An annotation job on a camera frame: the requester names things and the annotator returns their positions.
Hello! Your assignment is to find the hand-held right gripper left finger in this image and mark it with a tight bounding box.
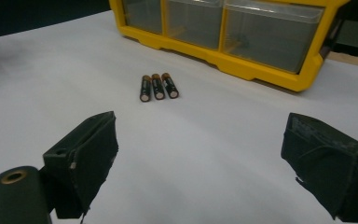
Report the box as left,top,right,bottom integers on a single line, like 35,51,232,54
42,110,119,219

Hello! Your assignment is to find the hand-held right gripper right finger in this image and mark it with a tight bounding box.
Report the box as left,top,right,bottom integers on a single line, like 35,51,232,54
281,112,358,224

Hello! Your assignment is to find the black battery with copper end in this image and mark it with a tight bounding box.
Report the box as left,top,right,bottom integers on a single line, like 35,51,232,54
160,72,180,100
150,73,166,101
139,75,153,103

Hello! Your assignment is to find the yellow organizer cabinet with drawers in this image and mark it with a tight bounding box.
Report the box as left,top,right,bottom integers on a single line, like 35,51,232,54
108,0,352,93

